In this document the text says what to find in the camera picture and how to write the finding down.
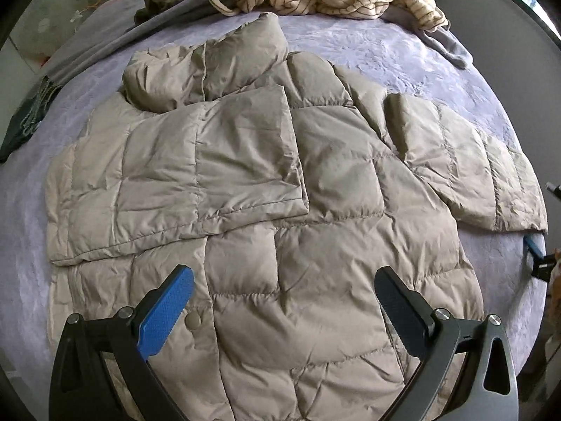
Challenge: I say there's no grey garment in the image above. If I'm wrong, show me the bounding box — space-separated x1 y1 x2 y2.
41 0 472 93

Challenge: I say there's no dark green fringed scarf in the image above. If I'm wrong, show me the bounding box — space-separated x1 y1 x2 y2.
0 74 62 164

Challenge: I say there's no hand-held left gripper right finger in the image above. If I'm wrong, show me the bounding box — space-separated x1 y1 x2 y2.
374 265 520 421

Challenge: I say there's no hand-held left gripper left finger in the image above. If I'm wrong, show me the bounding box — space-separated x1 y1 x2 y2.
48 264 195 421

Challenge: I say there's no beige puffer jacket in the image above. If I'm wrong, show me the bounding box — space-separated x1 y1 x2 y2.
44 12 549 421

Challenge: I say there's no purple bedspread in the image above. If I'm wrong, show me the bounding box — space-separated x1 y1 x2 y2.
0 11 553 387

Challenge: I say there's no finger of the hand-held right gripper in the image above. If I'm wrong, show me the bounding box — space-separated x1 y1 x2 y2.
523 233 546 257

